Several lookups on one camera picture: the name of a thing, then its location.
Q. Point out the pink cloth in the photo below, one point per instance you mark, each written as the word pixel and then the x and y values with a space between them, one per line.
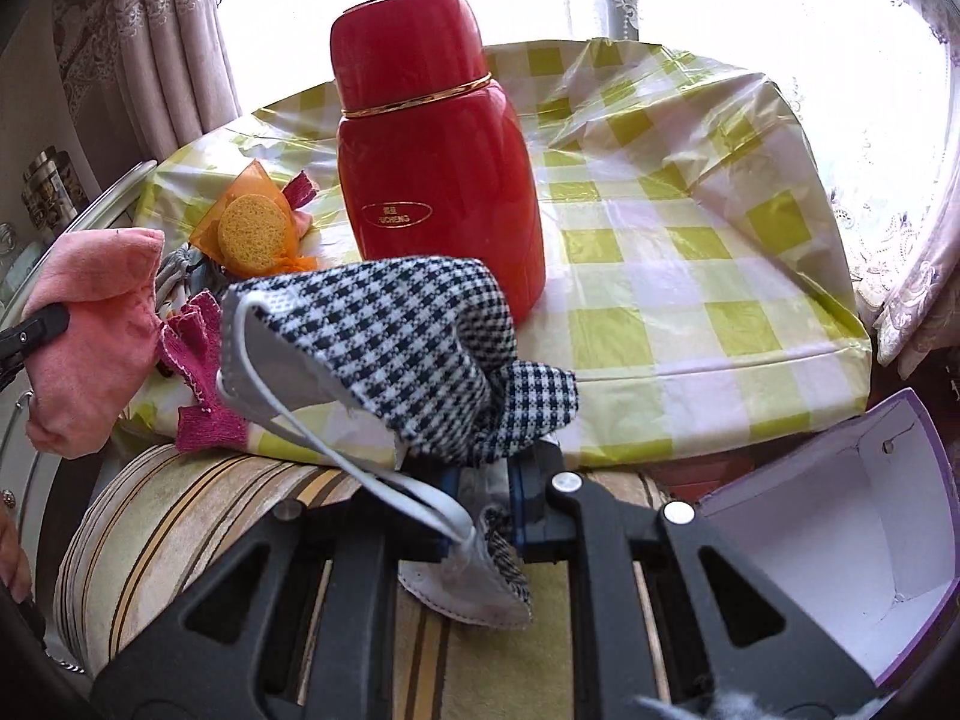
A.
pixel 83 380

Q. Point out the yellow round sponge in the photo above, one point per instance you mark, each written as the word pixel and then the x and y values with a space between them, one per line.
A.
pixel 253 235

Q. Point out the decorated tin cans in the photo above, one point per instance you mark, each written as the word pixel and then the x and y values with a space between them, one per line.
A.
pixel 52 194

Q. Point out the person's left hand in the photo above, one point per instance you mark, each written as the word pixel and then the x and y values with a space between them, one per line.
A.
pixel 14 565

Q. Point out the black white houndstooth face mask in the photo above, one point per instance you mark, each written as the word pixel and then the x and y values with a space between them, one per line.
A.
pixel 426 346

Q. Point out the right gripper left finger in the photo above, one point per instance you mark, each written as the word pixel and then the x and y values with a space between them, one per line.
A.
pixel 295 620

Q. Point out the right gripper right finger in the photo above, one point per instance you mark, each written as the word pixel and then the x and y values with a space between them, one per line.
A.
pixel 666 615

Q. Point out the magenta knit glove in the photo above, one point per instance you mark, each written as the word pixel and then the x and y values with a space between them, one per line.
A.
pixel 190 346

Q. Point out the pink curtain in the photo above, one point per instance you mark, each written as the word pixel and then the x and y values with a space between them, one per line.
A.
pixel 149 72

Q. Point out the yellow checkered plastic tablecloth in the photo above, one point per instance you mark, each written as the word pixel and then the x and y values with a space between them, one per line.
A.
pixel 696 280

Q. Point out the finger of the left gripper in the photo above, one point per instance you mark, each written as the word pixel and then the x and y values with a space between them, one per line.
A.
pixel 21 341

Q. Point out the red thermos flask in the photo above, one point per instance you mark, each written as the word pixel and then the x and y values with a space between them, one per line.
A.
pixel 431 156

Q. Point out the purple white storage box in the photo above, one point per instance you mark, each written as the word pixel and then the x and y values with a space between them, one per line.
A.
pixel 859 526

